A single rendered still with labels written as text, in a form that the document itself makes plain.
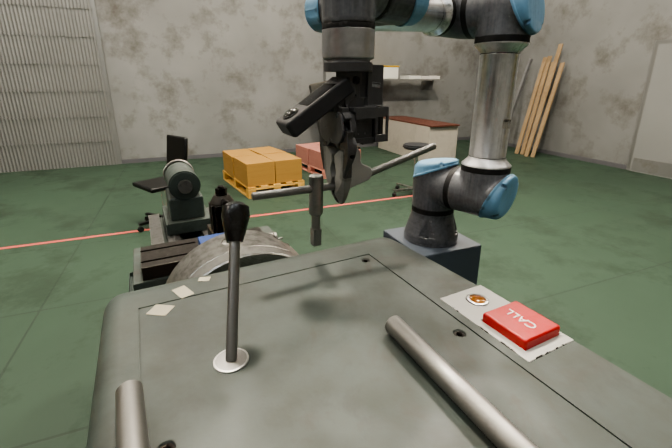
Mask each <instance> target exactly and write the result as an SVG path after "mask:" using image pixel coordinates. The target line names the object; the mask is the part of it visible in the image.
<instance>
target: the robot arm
mask: <svg viewBox="0 0 672 448"><path fill-rule="evenodd" d="M304 8H305V10H304V12H305V17H306V20H307V22H308V24H309V26H310V27H311V28H312V29H313V30H314V31H316V32H318V33H322V58H323V59H324V60H326V62H325V63H324V72H336V77H332V78H330V79H329V80H328V81H326V82H325V83H324V84H322V85H321V86H320V87H319V88H317V89H316V90H315V91H313V92H312V93H311V94H309V95H308V96H307V97H306V98H304V99H303V100H302V101H300V102H299V103H298V104H296V105H295V106H294V107H293V108H291V109H289V110H287V111H286V112H285V114H283V115H282V116H281V117H279V118H278V119H277V121H276V124H277V125H278V127H279V128H280V130H281V131H282V133H284V134H286V135H289V136H292V137H298V136H299V135H300V134H302V133H303V132H304V131H305V130H307V129H308V128H309V127H310V126H312V125H313V124H314V123H316V122H317V121H318V120H319V119H320V152H321V158H322V163H323V169H324V170H325V175H326V179H327V182H328V183H331V182H335V190H330V191H331V193H332V195H333V197H334V199H335V200H336V202H338V203H340V204H344V202H345V201H346V199H347V196H348V193H349V190H350V188H352V187H354V186H356V185H358V184H361V183H363V182H365V181H367V180H369V179H370V178H371V176H372V169H371V167H369V166H367V165H364V164H362V163H361V153H360V150H359V149H358V148H357V144H358V143H359V144H362V145H364V144H374V142H385V141H388V123H389V107H388V106H383V73H384V65H373V62H370V60H373V59H374V53H375V31H392V32H422V33H423V34H425V35H427V36H431V37H446V38H454V39H475V41H474V47H475V48H476V49H477V50H478V51H479V53H480V58H479V67H478V76H477V85H476V94H475V102H474V111H473V120H472V129H471V138H470V147H469V155H468V157H467V158H465V159H464V160H463V161H462V162H461V166H458V165H459V161H458V159H455V158H432V159H425V160H421V161H419V162H417V163H416V164H415V168H414V175H413V177H414V179H413V195H412V210H411V213H410V216H409V218H408V221H407V224H406V226H405V228H404V237H405V239H406V240H407V241H409V242H410V243H413V244H415V245H418V246H422V247H428V248H445V247H450V246H453V245H454V244H456V243H457V240H458V231H457V227H456V222H455V218H454V210H457V211H461V212H464V213H468V214H472V215H476V216H479V217H480V218H489V219H494V220H495V219H500V218H501V217H503V216H504V215H505V214H506V213H507V212H508V210H509V209H510V207H511V206H512V204H513V202H514V199H515V197H516V194H517V190H518V184H519V183H518V178H517V176H515V175H514V174H511V167H512V166H511V164H510V163H509V162H508V161H507V159H506V153H507V146H508V139H509V132H510V125H511V118H512V111H513V104H514V97H515V90H516V83H517V76H518V69H519V61H520V54H521V52H522V51H523V50H524V49H525V48H526V47H527V46H528V45H529V44H530V37H531V35H535V34H537V33H538V32H539V31H540V30H541V28H542V24H543V22H544V16H545V0H306V1H305V7H304ZM385 116H386V121H385V134H383V117H385Z"/></svg>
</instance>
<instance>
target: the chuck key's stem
mask: <svg viewBox="0 0 672 448"><path fill-rule="evenodd" d="M309 185H310V186H311V187H312V192H311V193H309V214H310V215H311V227H310V244H311V245H313V246H314V247H315V246H320V245H321V233H322V229H321V228H320V216H321V215H322V214H323V175H322V174H310V175H309Z"/></svg>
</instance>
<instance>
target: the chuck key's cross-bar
mask: <svg viewBox="0 0 672 448"><path fill-rule="evenodd" d="M436 147H437V146H436V144H435V143H431V144H429V145H427V146H424V147H422V148H419V149H417V150H415V151H412V152H410V153H407V154H405V155H403V156H400V157H398V158H395V159H393V160H391V161H388V162H386V163H383V164H381V165H379V166H376V167H374V168H372V176H374V175H376V174H378V173H381V172H383V171H385V170H388V169H390V168H392V167H395V166H397V165H399V164H402V163H404V162H406V161H409V160H411V159H413V158H416V157H418V156H420V155H423V154H425V153H427V152H430V151H432V150H435V149H436ZM329 190H335V182H331V183H323V191H329ZM311 192H312V187H311V186H310V185H307V186H299V187H291V188H283V189H275V190H267V191H259V192H252V193H251V198H252V200H253V201H255V200H262V199H270V198H277V197H285V196H292V195H300V194H307V193H311Z"/></svg>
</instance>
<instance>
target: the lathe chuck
mask: <svg viewBox="0 0 672 448"><path fill-rule="evenodd" d="M224 240H226V238H225V234H221V235H218V236H216V237H213V238H211V239H209V240H207V241H205V242H203V243H202V244H200V245H198V246H197V247H196V248H194V249H193V250H192V251H190V252H189V253H188V254H187V255H186V256H185V257H184V258H183V259H182V260H181V261H180V262H179V263H178V264H177V265H176V267H175V268H174V269H173V271H172V272H171V274H170V276H169V277H168V279H167V281H166V284H168V283H172V282H177V281H182V280H186V279H188V278H189V277H190V276H191V275H192V274H193V273H195V272H196V271H197V270H198V269H199V268H201V267H202V266H203V265H205V264H206V263H208V262H209V261H211V260H213V259H215V258H216V257H218V256H220V255H223V254H225V253H227V252H229V245H223V244H222V242H223V241H224ZM251 246H271V247H277V248H281V249H285V250H287V251H290V252H292V253H294V254H296V255H299V254H298V253H297V252H296V251H295V250H294V249H293V248H292V247H291V246H290V245H289V244H288V243H284V242H282V241H280V240H277V239H276V238H274V235H272V234H269V233H266V232H262V231H255V230H246V234H245V237H244V240H243V242H242V243H240V248H245V247H251Z"/></svg>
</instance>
